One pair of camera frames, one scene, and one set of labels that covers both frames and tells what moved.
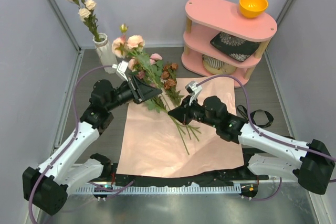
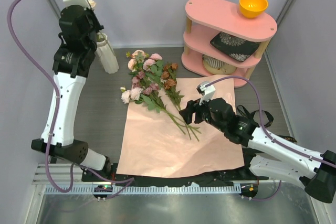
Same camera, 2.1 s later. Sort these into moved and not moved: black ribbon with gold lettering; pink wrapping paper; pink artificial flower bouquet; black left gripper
Moved: black left gripper
Not moved: pink artificial flower bouquet; black ribbon with gold lettering; pink wrapping paper
